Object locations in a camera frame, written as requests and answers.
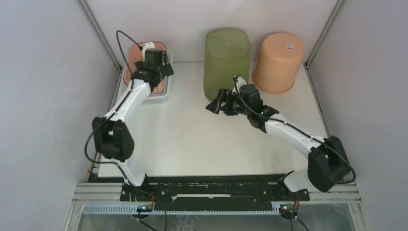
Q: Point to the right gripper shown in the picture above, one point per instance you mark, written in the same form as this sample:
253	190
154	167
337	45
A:
223	95

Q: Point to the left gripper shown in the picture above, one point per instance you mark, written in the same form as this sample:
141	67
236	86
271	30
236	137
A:
166	71

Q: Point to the pink perforated basket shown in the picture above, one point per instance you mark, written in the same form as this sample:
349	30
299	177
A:
134	55

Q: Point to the green plastic waste bin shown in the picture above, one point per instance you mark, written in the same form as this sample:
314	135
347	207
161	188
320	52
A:
227	53

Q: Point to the orange plastic bucket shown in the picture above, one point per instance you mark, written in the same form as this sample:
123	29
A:
279	60

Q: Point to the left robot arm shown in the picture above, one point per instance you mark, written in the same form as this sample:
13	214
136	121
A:
111	134

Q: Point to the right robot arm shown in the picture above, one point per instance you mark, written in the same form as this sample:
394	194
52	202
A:
327	163

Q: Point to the blue perforated basket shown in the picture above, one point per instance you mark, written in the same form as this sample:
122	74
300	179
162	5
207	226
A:
162	90

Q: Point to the white plastic basket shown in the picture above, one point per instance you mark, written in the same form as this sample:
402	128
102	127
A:
123	86

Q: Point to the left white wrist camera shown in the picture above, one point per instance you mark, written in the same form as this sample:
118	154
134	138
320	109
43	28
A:
146	46

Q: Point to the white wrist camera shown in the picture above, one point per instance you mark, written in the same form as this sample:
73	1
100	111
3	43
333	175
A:
238	81
146	46

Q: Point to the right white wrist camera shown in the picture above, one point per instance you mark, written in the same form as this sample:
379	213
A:
238	81

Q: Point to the black mounting base rail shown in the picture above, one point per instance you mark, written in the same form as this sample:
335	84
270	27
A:
229	192

